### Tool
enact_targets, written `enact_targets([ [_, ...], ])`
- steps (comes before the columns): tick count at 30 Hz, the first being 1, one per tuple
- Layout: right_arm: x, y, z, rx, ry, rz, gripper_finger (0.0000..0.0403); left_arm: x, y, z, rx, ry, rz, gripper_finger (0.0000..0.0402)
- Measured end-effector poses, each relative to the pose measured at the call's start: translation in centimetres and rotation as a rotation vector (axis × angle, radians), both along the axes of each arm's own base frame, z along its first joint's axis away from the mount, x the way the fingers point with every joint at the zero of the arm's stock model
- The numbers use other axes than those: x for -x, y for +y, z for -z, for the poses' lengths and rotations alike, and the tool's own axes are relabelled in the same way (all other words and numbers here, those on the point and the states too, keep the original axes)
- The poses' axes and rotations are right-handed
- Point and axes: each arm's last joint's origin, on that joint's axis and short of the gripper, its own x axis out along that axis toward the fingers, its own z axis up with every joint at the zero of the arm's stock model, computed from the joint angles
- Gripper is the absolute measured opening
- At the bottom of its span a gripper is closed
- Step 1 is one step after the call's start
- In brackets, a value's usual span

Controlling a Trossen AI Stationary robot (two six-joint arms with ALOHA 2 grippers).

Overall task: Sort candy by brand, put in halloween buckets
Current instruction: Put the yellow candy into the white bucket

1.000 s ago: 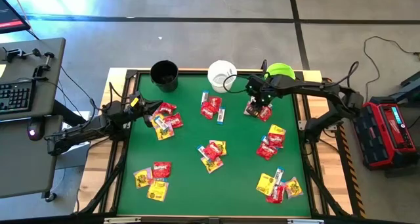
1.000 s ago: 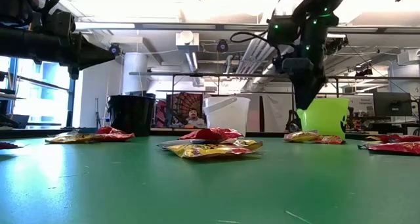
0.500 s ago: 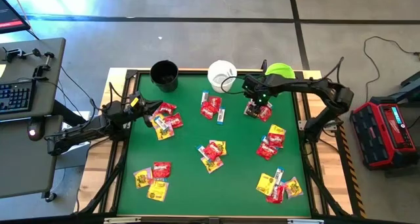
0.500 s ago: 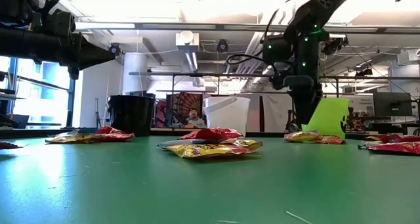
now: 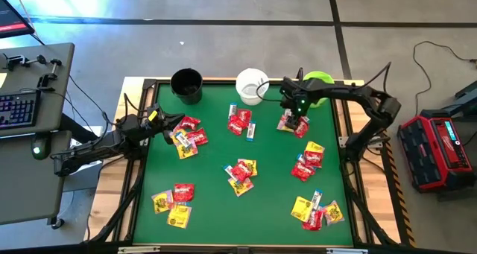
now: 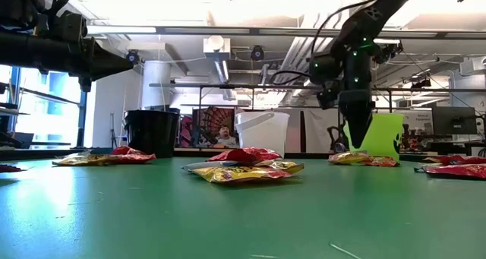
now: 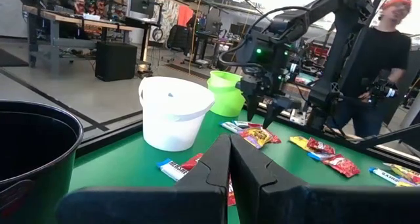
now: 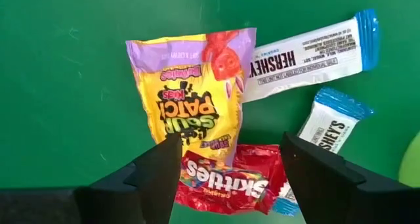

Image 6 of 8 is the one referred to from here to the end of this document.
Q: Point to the white ceiling unit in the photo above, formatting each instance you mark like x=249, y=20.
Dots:
x=216, y=46

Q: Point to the green halloween bucket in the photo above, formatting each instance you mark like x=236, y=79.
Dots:
x=383, y=137

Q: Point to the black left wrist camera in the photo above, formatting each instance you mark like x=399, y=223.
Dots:
x=72, y=27

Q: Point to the yellow Sour Patch Kids pack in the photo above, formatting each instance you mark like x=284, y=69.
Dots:
x=239, y=174
x=347, y=158
x=288, y=166
x=87, y=161

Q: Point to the black table frame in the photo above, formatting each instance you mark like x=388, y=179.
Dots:
x=38, y=153

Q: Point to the person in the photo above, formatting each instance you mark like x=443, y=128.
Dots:
x=226, y=139

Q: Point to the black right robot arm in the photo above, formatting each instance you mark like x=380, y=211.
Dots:
x=364, y=23

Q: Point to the white halloween bucket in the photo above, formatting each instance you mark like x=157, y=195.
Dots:
x=262, y=133

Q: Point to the black halloween bucket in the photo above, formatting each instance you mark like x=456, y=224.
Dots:
x=152, y=135

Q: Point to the white equipment sign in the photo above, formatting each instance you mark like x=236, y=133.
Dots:
x=417, y=124

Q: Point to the red patterned wall poster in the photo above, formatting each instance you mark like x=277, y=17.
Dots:
x=212, y=118

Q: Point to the black metal rack frame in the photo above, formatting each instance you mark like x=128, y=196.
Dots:
x=228, y=86

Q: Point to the white round pillar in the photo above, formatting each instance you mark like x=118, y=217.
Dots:
x=155, y=84

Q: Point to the silver air duct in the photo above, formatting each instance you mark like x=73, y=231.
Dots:
x=222, y=74

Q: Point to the white partition panel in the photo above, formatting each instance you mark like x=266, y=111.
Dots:
x=319, y=133

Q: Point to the black ceiling camera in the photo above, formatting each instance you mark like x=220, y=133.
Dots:
x=257, y=53
x=133, y=55

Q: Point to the black computer monitor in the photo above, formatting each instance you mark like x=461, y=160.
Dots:
x=453, y=120

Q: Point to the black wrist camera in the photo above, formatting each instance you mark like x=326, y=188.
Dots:
x=327, y=98
x=72, y=27

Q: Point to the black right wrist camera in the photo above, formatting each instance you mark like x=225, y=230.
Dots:
x=327, y=98

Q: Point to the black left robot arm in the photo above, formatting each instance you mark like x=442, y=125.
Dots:
x=15, y=8

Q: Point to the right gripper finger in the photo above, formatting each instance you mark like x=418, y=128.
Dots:
x=357, y=131

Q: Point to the black overhead camera rig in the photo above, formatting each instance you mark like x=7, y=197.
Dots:
x=391, y=50

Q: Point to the white blue Hershey's bar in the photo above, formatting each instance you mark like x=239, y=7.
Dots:
x=201, y=165

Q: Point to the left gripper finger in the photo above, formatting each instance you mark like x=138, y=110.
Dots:
x=110, y=61

